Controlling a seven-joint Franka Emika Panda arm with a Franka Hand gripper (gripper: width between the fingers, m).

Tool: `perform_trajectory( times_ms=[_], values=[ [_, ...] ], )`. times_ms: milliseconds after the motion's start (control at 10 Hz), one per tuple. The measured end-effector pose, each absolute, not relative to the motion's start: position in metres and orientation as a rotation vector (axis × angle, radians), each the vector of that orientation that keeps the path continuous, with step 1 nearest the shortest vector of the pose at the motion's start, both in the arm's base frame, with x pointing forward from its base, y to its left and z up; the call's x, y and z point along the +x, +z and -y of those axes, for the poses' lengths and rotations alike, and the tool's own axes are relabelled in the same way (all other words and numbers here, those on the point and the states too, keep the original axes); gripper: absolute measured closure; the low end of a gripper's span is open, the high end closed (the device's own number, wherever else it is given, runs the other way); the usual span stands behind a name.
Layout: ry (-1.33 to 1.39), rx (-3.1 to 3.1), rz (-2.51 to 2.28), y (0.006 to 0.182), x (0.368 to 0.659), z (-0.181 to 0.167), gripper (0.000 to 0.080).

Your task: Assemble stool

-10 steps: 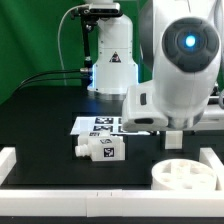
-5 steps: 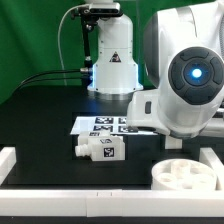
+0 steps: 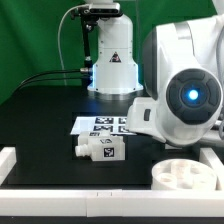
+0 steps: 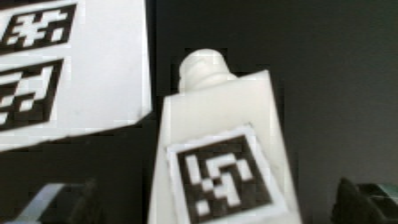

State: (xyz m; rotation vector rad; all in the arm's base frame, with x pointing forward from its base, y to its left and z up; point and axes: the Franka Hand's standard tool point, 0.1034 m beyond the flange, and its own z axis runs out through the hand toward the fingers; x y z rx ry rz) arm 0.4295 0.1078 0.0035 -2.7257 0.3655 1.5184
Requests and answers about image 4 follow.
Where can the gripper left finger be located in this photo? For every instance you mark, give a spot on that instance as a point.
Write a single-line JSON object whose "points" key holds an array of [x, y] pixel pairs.
{"points": [[63, 205]]}

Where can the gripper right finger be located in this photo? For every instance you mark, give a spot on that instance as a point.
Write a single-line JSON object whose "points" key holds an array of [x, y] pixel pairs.
{"points": [[367, 203]]}

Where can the white marker sheet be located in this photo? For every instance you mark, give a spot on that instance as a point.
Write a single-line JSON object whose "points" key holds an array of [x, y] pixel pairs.
{"points": [[75, 86]]}

